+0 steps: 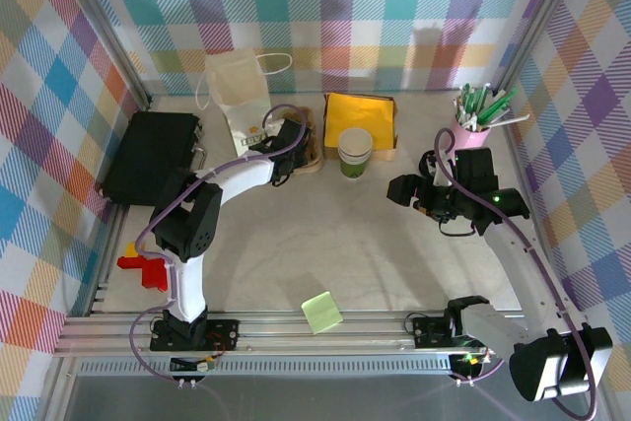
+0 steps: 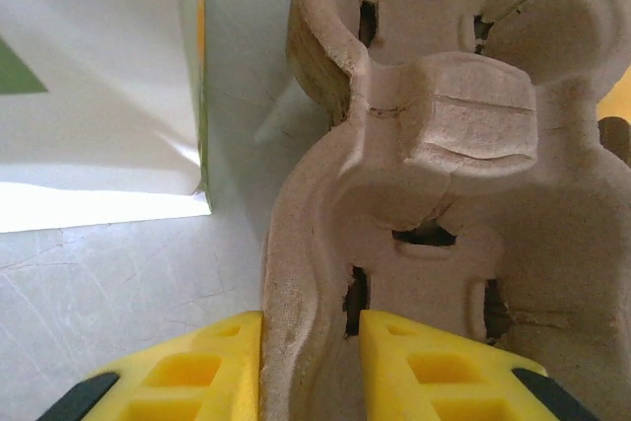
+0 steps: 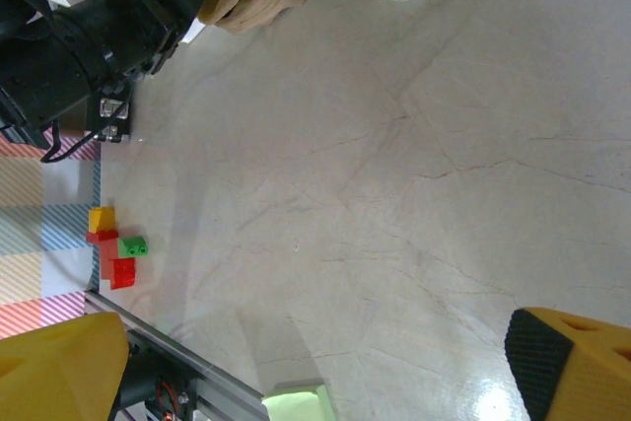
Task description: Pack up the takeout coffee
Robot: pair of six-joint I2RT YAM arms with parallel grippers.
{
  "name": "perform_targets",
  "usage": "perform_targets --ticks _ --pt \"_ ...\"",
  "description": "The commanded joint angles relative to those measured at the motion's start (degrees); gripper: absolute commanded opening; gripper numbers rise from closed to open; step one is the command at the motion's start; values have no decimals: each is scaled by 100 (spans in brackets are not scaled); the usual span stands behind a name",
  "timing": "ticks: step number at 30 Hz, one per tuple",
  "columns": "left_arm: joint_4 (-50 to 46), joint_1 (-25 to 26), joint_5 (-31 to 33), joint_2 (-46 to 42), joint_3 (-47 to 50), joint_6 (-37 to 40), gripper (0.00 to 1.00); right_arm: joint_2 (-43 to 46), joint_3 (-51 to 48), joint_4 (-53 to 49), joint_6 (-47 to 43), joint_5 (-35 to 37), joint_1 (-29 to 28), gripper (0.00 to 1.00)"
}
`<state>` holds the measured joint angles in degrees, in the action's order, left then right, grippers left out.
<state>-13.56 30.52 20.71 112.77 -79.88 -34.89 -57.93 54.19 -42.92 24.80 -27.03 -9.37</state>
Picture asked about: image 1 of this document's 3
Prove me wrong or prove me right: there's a white wrapped straw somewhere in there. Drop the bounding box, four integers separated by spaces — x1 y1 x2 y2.
485 113 531 129

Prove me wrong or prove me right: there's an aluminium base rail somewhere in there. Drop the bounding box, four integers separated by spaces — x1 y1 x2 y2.
52 310 598 359

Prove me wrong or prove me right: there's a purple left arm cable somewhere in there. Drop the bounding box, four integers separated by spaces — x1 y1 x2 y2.
128 104 310 386

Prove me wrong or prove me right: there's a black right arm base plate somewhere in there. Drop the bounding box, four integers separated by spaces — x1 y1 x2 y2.
412 316 503 349

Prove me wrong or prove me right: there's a white paper takeout bag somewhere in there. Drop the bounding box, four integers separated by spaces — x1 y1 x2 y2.
195 48 293 157

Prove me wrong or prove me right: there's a grey slotted cable duct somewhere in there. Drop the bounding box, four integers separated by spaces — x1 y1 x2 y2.
78 359 455 379

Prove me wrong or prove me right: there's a red toy block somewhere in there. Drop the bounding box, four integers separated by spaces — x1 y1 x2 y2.
116 252 169 290

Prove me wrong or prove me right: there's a black carrying case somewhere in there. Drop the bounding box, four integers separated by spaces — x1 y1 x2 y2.
101 110 208 208

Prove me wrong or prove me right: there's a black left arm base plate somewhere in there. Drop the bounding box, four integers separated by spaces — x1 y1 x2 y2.
150 317 242 352

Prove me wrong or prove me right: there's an aluminium frame post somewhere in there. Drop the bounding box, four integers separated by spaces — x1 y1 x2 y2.
46 0 153 109
490 0 591 95

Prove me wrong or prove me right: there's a stack of green paper cups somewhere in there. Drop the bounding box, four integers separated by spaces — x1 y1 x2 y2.
337 127 375 180

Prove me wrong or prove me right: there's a small circuit board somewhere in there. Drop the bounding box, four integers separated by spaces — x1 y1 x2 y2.
451 349 492 368
170 355 218 374

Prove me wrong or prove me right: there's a green sticky note pad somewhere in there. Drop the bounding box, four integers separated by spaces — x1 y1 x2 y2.
301 292 343 335

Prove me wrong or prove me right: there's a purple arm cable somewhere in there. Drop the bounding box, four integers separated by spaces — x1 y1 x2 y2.
128 104 310 386
433 127 600 420

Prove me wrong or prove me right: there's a pink straw holder cup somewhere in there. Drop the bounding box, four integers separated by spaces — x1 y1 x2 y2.
452 112 492 150

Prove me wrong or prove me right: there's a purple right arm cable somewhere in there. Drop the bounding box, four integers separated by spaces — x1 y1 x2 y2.
433 127 600 420

